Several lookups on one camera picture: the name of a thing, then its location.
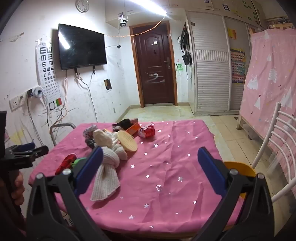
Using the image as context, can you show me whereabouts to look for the cream ribbed knitted sock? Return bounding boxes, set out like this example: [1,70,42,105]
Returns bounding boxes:
[90,146,122,202]

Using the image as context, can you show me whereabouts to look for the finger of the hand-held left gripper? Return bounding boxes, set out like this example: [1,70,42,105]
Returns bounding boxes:
[27,145,49,162]
[7,142,36,154]

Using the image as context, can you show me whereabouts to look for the dark brown door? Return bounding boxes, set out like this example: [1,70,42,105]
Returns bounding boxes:
[129,20,179,108]

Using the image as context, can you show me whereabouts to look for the orange box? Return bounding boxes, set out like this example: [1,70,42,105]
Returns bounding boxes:
[125,123,141,135]

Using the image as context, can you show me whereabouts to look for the black hanging straps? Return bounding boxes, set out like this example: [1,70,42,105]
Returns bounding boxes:
[180,24,190,54]

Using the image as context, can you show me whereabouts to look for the red snack packet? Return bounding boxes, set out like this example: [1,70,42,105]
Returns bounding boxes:
[138,124,156,139]

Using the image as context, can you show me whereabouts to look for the red cloth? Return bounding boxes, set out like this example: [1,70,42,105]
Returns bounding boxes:
[55,154,78,176]

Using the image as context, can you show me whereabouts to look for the white wall socket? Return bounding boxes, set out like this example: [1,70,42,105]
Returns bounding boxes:
[9,92,26,111]

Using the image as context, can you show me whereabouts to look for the white upper cabinet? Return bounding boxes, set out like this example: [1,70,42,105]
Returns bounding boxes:
[168,0,267,28]

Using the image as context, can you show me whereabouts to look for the colourful grid poster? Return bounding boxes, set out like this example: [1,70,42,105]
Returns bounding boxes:
[230,48,246,84]

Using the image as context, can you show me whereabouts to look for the white plug adapter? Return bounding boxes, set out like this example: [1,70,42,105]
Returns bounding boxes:
[27,86,44,98]

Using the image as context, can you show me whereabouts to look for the white louvered wardrobe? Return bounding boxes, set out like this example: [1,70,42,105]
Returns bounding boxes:
[185,10,253,117]

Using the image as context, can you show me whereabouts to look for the ceiling light tube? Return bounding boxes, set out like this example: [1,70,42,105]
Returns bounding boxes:
[131,0,170,16]

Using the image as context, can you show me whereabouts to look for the pink tree-print curtain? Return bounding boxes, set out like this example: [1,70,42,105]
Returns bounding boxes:
[239,29,296,184]

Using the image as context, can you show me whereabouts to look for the pink star-print tablecloth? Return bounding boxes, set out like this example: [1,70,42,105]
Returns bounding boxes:
[29,119,246,235]

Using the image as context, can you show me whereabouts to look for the white cable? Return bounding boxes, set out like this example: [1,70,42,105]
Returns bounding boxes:
[74,71,98,124]

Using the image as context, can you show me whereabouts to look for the person's left hand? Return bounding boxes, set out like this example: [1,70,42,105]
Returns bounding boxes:
[10,171,25,206]

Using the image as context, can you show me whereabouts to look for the black wall television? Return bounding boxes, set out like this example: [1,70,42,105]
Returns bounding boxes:
[58,23,108,71]

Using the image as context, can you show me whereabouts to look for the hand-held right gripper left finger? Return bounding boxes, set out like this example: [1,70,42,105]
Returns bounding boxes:
[26,146,109,241]

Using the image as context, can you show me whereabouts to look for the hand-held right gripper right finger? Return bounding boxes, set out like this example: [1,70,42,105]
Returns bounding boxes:
[192,146,274,241]

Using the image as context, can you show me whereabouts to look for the string light wire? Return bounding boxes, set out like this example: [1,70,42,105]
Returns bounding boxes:
[104,14,167,38]

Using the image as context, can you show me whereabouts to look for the beige sock ball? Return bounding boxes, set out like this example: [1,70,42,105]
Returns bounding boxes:
[92,129,112,148]

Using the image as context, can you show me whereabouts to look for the white fluffy sock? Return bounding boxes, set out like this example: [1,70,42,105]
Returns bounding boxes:
[109,133,128,161]

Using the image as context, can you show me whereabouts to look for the patterned white sock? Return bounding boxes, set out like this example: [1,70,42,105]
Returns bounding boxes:
[83,124,98,149]

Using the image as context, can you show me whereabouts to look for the white metal chair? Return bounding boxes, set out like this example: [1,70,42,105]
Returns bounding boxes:
[251,102,296,205]

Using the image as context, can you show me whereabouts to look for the round wall clock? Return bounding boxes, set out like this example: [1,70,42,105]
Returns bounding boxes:
[75,0,90,13]

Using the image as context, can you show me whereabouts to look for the green small item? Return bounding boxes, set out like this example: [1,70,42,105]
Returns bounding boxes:
[71,158,87,169]

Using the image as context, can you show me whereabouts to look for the eye chart poster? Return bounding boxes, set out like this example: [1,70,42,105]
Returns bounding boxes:
[36,39,63,112]

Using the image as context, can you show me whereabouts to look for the black hanging bag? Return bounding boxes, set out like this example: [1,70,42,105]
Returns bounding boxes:
[182,52,193,66]

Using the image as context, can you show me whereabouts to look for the white security camera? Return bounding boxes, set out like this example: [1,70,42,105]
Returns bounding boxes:
[118,13,129,28]

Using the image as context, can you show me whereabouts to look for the black cloth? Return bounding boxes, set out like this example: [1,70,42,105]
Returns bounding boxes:
[112,118,139,131]

